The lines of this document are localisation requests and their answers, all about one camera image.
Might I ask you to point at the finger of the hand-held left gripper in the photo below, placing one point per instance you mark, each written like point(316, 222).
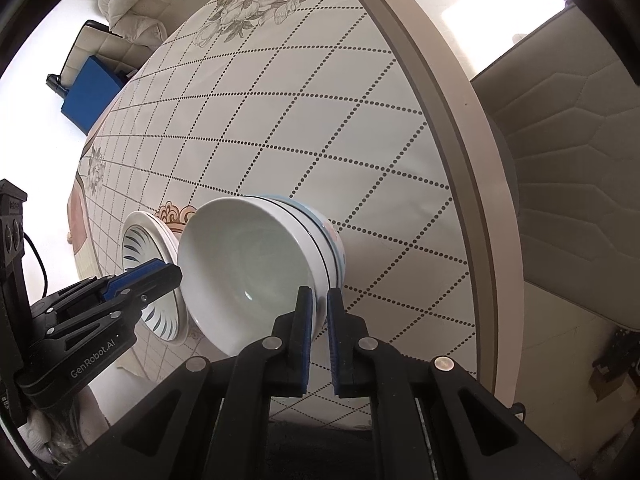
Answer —
point(160, 280)
point(135, 275)

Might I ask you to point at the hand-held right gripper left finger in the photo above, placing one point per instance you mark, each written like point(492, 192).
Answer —
point(306, 340)

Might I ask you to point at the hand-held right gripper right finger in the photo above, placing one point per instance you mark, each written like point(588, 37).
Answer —
point(336, 345)

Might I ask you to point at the blue leaf pattern plate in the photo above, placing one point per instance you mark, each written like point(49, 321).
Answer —
point(145, 255)

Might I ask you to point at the white bowl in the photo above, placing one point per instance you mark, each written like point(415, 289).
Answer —
point(240, 270)
point(320, 260)

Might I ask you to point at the light blue rimmed bowl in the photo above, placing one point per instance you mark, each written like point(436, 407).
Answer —
point(337, 255)

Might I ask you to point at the person's left hand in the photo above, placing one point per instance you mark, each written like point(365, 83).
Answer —
point(94, 410)

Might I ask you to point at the blue box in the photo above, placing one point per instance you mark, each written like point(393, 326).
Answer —
point(90, 92)

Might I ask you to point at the small black object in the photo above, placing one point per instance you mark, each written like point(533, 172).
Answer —
point(56, 85)

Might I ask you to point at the floral dotted tablecloth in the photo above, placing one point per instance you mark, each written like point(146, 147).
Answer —
point(300, 125)

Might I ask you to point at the beige round table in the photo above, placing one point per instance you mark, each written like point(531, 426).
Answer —
point(450, 110)

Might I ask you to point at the beige quilted chair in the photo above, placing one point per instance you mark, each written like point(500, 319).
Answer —
point(575, 160)

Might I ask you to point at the beige chair with black frame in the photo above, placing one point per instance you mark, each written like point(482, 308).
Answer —
point(97, 42)

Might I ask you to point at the black bracket object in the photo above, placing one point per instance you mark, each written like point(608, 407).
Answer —
point(617, 355)

